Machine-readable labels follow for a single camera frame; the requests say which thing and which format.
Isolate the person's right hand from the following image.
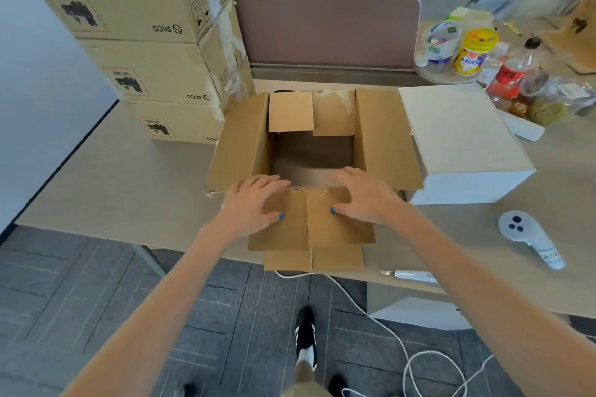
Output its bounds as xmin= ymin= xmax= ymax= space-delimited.
xmin=329 ymin=166 xmax=406 ymax=225

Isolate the person's left hand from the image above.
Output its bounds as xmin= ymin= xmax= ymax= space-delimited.
xmin=216 ymin=174 xmax=292 ymax=239

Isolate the white utility knife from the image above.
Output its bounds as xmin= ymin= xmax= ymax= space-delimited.
xmin=379 ymin=269 xmax=438 ymax=285

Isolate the white box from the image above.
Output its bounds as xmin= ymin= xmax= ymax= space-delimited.
xmin=398 ymin=83 xmax=537 ymax=206

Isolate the person's left forearm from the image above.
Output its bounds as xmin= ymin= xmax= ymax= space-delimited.
xmin=60 ymin=220 xmax=243 ymax=397

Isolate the person's right forearm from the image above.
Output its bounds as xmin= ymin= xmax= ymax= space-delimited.
xmin=386 ymin=203 xmax=596 ymax=397

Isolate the round beige shelf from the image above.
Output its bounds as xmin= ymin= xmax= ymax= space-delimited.
xmin=413 ymin=56 xmax=485 ymax=85

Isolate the white handheld controller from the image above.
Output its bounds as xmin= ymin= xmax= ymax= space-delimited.
xmin=498 ymin=209 xmax=566 ymax=270

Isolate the white tape roll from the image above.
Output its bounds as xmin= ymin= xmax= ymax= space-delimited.
xmin=422 ymin=20 xmax=463 ymax=65

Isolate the yellow lid jar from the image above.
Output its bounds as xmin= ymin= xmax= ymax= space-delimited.
xmin=452 ymin=28 xmax=500 ymax=76

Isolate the white power strip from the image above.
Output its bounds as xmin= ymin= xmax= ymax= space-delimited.
xmin=500 ymin=110 xmax=546 ymax=143

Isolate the mauve desk divider panel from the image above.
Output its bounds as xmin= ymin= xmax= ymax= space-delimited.
xmin=234 ymin=0 xmax=422 ymax=86

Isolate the small white printed bottle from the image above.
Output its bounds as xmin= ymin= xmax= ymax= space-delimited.
xmin=479 ymin=43 xmax=508 ymax=86

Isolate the red label soda bottle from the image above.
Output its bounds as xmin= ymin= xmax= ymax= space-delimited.
xmin=485 ymin=37 xmax=543 ymax=100

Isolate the clear bag of snacks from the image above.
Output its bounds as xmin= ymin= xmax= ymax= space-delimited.
xmin=528 ymin=77 xmax=596 ymax=127

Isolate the clear plastic cup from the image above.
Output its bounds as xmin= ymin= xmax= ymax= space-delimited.
xmin=519 ymin=69 xmax=550 ymax=97

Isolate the white plastic tub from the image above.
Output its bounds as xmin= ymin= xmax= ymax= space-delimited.
xmin=458 ymin=10 xmax=494 ymax=35

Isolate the white floor cable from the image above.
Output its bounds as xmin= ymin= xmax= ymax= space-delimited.
xmin=274 ymin=270 xmax=494 ymax=397

